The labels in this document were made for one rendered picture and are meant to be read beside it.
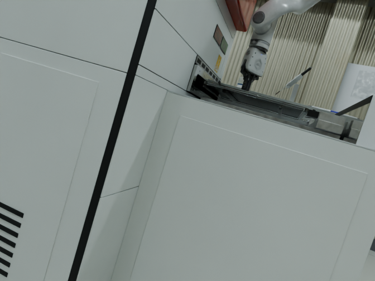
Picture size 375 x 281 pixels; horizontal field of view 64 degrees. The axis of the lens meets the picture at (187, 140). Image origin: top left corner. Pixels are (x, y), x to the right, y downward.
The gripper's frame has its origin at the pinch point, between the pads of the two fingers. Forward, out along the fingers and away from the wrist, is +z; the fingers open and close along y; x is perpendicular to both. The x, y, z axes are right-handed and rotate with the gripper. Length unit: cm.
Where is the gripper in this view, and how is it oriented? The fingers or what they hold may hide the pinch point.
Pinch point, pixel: (246, 85)
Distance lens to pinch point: 131.0
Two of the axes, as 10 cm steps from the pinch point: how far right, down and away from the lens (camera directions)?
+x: -5.7, -2.4, 7.9
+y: 7.7, 1.8, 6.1
